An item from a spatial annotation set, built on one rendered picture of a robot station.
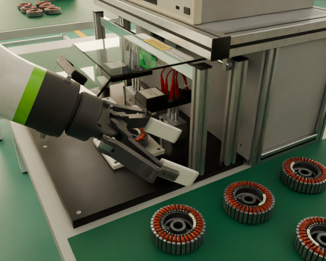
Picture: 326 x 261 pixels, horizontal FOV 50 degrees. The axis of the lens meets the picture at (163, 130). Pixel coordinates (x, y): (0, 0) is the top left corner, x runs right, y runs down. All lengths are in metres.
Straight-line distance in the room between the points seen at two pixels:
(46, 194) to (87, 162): 0.13
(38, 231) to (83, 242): 1.15
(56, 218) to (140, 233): 0.20
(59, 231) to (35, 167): 0.26
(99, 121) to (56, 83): 0.09
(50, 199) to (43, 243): 0.97
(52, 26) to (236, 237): 1.97
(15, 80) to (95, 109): 0.12
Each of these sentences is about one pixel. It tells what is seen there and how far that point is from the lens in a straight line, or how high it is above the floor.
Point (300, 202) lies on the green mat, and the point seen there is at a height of 0.75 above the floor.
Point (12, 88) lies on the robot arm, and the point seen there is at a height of 1.12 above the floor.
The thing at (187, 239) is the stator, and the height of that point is 0.79.
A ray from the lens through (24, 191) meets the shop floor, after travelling 2.17.
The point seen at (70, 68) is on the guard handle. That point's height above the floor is 1.06.
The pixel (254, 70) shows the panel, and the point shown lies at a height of 1.01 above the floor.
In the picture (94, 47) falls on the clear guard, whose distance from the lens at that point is 0.84.
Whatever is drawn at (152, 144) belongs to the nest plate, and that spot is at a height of 0.78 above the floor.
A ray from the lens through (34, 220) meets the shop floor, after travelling 1.96.
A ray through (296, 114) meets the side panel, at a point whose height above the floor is 0.86.
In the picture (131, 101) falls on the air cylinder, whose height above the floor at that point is 0.79.
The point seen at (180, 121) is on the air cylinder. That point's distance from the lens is 1.00.
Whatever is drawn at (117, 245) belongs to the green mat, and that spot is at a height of 0.75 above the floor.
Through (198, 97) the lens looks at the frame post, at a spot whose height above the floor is 0.99.
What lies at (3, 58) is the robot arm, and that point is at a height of 1.15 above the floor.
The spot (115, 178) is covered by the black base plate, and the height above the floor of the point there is 0.77.
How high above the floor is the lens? 1.31
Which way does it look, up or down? 30 degrees down
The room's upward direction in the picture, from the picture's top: straight up
